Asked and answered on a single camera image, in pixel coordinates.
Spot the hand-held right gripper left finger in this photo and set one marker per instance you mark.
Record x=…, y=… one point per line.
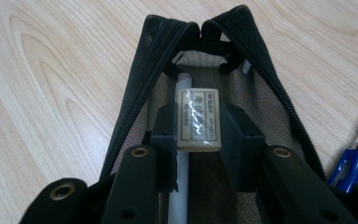
x=130, y=186

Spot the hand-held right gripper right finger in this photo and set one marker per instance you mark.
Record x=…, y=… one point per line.
x=292, y=186

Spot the white pen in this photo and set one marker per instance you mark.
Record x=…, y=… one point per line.
x=178, y=186

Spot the blue pen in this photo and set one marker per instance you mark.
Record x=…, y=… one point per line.
x=354, y=158

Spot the black mesh pencil case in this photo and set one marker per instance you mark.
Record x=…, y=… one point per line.
x=261, y=102

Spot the small white eraser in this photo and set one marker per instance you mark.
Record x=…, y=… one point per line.
x=199, y=119

